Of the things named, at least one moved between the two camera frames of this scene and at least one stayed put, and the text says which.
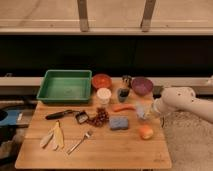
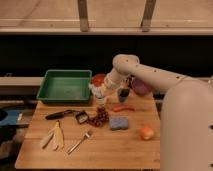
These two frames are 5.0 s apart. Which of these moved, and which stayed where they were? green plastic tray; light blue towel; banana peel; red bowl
Moved: light blue towel
Stayed: green plastic tray; banana peel; red bowl
